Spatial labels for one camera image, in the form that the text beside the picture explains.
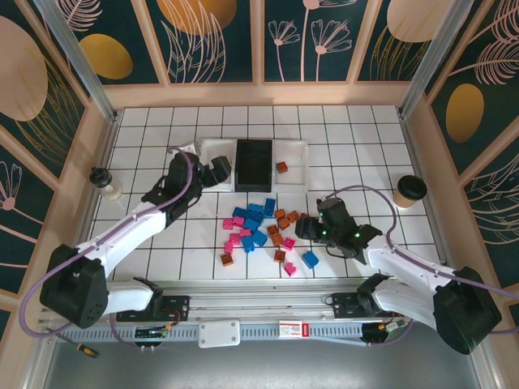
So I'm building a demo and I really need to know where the grey slotted cable duct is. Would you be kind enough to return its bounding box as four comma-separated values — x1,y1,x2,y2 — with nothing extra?
60,325,368,344

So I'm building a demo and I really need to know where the black plastic container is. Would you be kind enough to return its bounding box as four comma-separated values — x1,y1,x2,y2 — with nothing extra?
234,139,277,194

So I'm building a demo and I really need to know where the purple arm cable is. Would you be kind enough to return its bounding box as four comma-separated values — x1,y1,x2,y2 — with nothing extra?
19,145,203,350
324,184,519,349

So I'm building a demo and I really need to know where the paper coffee cup black lid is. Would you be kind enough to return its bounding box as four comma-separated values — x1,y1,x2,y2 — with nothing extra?
392,174,428,210

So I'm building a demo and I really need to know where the white plastic box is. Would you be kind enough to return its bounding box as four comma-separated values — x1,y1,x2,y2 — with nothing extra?
197,318,242,349

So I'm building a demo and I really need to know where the aluminium corner post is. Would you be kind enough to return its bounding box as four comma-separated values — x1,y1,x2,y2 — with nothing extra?
32,0,122,123
397,0,487,119

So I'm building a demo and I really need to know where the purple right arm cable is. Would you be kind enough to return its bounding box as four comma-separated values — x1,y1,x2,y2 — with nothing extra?
324,184,519,349

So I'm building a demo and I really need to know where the white plastic container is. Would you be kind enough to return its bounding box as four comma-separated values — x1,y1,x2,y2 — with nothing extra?
272,139,311,192
198,139,238,193

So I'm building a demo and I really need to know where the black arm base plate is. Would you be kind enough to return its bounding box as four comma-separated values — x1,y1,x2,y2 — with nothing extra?
115,294,192,324
324,291,406,322

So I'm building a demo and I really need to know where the yellow black screwdriver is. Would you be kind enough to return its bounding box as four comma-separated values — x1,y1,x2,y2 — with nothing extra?
44,326,100,359

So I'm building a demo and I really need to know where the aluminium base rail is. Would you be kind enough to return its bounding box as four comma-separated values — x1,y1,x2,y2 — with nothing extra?
39,281,482,327

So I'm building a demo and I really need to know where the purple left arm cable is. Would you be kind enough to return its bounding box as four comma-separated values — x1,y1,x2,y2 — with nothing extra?
19,145,203,350

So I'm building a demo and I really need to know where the glass bottle black cap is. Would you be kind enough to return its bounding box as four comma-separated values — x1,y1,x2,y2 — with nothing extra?
88,166,124,202

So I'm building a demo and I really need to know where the red white label sticker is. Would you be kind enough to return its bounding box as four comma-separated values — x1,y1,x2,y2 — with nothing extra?
278,320,311,339

